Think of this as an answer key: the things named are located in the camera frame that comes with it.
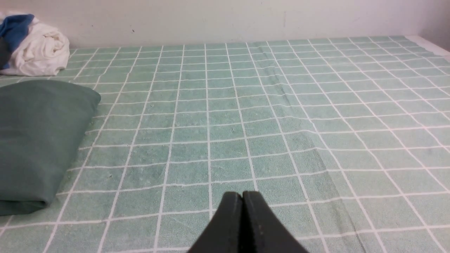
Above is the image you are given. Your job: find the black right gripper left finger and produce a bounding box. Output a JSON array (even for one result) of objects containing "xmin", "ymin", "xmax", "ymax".
[{"xmin": 188, "ymin": 192, "xmax": 243, "ymax": 253}]

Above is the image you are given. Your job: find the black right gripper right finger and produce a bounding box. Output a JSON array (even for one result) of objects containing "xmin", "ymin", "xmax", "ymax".
[{"xmin": 241, "ymin": 191, "xmax": 308, "ymax": 253}]

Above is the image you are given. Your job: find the green long-sleeve top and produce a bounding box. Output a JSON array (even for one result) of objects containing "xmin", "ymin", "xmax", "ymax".
[{"xmin": 0, "ymin": 79, "xmax": 101, "ymax": 216}]

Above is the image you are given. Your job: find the green checkered tablecloth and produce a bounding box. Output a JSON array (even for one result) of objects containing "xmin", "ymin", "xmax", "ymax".
[{"xmin": 1, "ymin": 36, "xmax": 450, "ymax": 253}]

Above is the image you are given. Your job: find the white crumpled garment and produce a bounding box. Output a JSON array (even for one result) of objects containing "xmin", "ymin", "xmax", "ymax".
[{"xmin": 1, "ymin": 12, "xmax": 70, "ymax": 77}]

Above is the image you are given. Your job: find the blue crumpled garment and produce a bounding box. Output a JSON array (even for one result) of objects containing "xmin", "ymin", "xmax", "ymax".
[{"xmin": 0, "ymin": 14, "xmax": 35, "ymax": 70}]

